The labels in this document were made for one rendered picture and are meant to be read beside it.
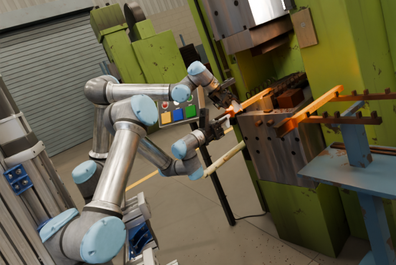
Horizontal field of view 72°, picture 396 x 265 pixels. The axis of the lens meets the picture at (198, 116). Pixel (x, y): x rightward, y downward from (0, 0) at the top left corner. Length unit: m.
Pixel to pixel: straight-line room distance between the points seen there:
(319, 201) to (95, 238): 1.20
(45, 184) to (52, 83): 7.96
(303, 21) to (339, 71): 0.29
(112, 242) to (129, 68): 5.42
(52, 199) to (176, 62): 5.35
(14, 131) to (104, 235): 0.52
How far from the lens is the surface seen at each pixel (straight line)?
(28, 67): 9.09
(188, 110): 1.78
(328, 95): 1.27
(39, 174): 1.13
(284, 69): 2.00
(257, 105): 1.59
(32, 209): 1.18
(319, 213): 1.71
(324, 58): 1.47
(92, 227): 0.81
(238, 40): 1.53
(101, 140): 1.44
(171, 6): 10.46
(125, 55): 6.12
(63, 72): 9.07
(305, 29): 1.46
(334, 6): 1.41
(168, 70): 6.17
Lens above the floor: 1.36
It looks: 13 degrees down
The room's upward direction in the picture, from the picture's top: 21 degrees counter-clockwise
